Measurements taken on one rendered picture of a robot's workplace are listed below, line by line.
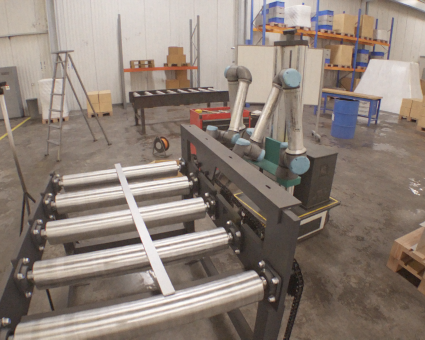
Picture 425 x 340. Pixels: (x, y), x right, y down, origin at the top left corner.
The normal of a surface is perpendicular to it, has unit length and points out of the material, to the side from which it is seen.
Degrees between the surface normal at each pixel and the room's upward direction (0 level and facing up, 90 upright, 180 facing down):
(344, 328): 0
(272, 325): 90
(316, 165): 90
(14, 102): 90
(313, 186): 90
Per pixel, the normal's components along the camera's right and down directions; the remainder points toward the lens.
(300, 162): 0.08, 0.46
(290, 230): -0.94, 0.14
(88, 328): 0.21, -0.53
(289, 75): 0.04, 0.26
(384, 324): 0.00, -0.92
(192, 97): 0.40, 0.35
